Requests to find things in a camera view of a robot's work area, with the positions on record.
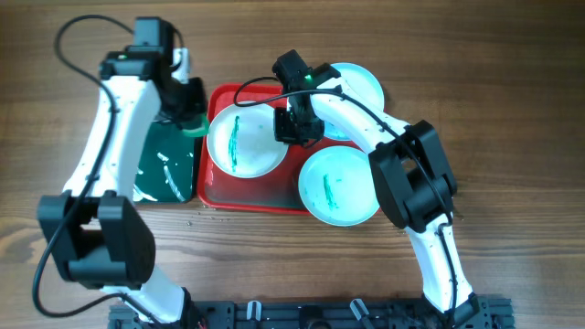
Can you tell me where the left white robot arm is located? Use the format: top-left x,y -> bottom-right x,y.
31,16 -> 208,328

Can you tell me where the dark green tray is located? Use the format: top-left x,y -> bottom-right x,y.
133,122 -> 203,204

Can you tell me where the green yellow sponge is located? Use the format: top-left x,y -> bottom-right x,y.
181,114 -> 209,138

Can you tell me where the white plate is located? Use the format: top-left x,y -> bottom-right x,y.
324,62 -> 385,142
298,145 -> 379,227
207,104 -> 288,178

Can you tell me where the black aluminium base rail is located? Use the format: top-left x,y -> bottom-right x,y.
108,296 -> 516,329

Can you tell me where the red plastic tray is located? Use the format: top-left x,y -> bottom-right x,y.
197,83 -> 357,215

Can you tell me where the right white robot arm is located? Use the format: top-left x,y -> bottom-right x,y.
272,50 -> 473,325

